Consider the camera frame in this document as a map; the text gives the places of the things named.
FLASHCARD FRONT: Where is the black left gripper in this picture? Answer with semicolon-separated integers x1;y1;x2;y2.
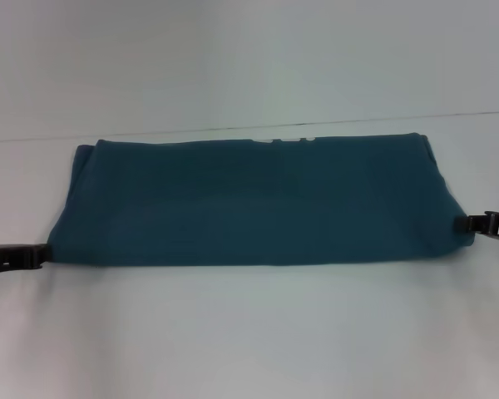
0;243;52;276

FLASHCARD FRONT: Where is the blue teal shirt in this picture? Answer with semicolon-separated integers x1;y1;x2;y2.
45;131;480;269

